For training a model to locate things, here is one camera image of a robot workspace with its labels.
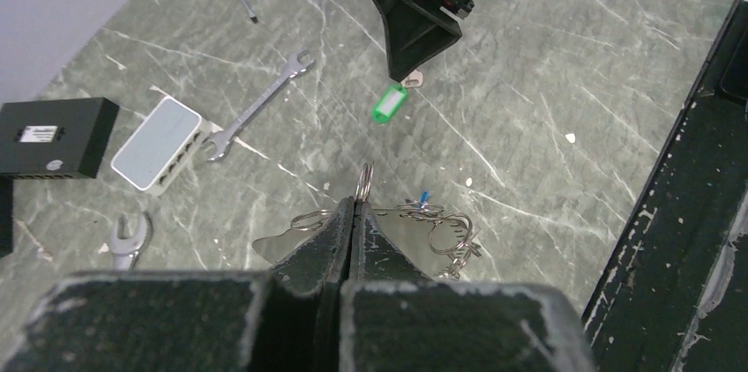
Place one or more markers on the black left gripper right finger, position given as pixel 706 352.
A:
pixel 395 319

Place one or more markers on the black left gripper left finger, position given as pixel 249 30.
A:
pixel 282 319

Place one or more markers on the silver left wrench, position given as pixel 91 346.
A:
pixel 125 250

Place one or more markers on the silver wrench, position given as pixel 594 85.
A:
pixel 125 250
pixel 221 140

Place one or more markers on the silver right wrench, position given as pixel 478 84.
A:
pixel 221 140

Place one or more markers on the black box with label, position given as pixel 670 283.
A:
pixel 55 139

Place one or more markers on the black flat box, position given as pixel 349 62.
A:
pixel 6 211

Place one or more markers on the white network switch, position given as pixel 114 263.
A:
pixel 159 148

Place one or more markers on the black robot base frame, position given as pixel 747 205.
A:
pixel 673 296

